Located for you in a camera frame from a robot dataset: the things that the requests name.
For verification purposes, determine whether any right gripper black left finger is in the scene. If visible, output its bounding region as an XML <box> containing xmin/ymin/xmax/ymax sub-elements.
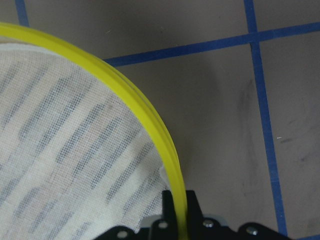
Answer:
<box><xmin>147</xmin><ymin>190</ymin><xmax>178</xmax><ymax>240</ymax></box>

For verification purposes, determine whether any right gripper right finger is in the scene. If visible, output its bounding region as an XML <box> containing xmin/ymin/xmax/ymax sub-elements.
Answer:
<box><xmin>186</xmin><ymin>190</ymin><xmax>237</xmax><ymax>240</ymax></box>

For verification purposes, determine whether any yellow bamboo steamer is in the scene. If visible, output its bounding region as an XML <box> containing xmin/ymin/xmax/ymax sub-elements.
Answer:
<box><xmin>0</xmin><ymin>23</ymin><xmax>188</xmax><ymax>240</ymax></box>

